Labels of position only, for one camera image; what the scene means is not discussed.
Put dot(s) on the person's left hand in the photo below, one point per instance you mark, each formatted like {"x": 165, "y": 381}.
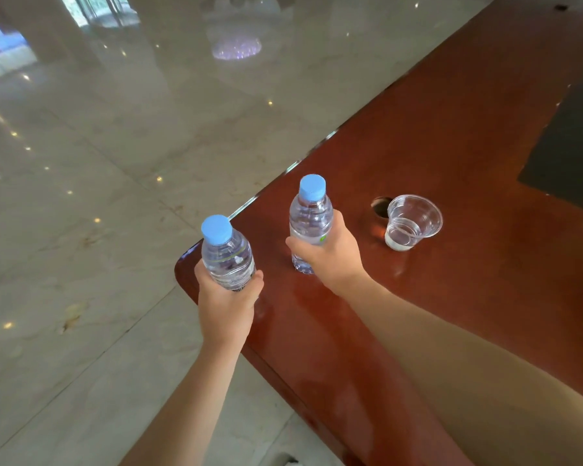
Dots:
{"x": 228, "y": 315}

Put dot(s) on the red wooden table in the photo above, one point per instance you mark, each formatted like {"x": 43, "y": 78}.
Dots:
{"x": 466, "y": 164}

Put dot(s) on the person's left forearm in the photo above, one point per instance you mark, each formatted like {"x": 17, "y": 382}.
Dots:
{"x": 184, "y": 417}

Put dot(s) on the clear plastic cup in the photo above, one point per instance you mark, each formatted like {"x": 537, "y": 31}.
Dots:
{"x": 410, "y": 223}

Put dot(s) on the black table mat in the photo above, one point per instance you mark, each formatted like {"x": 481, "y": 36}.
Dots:
{"x": 573, "y": 160}

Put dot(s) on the person's right forearm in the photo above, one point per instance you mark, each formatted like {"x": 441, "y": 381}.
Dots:
{"x": 466, "y": 373}

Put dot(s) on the clear blue-capped water bottle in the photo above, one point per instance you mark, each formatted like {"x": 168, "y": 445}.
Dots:
{"x": 223, "y": 252}
{"x": 311, "y": 213}

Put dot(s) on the glass door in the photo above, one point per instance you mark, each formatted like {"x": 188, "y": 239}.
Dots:
{"x": 2, "y": 48}

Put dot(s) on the person's right hand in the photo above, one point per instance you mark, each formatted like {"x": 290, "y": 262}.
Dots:
{"x": 335, "y": 262}

